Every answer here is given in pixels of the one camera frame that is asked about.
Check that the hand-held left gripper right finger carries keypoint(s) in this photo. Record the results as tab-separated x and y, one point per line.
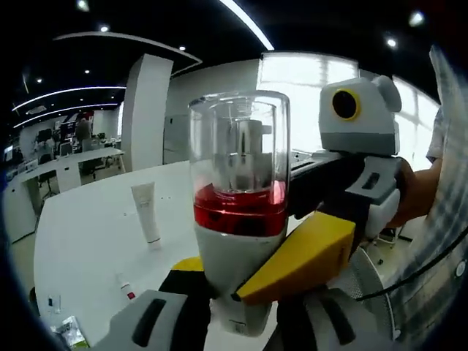
314	318

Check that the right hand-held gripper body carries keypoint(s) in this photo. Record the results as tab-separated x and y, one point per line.
365	124

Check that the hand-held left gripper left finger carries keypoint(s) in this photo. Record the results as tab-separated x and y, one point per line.
175	311

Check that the long clear skincare bottle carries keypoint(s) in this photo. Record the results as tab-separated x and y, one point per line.
128	292

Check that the red clear skincare bottle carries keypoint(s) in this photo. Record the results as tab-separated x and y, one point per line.
237	256

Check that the white skincare tube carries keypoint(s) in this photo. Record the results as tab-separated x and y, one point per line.
146	215

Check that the person's right hand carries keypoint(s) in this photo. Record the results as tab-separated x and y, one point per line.
407	197

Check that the grey mesh chair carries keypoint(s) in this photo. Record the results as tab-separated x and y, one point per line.
369	278

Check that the bright window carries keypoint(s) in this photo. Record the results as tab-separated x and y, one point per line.
311	73

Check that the green printed packet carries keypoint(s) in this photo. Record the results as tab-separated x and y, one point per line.
73	332

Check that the person in plaid shirt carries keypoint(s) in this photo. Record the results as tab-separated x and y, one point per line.
438	292

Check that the long ceiling light strip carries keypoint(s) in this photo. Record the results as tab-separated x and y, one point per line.
252	27

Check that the long white office counter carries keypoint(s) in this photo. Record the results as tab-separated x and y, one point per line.
69	172

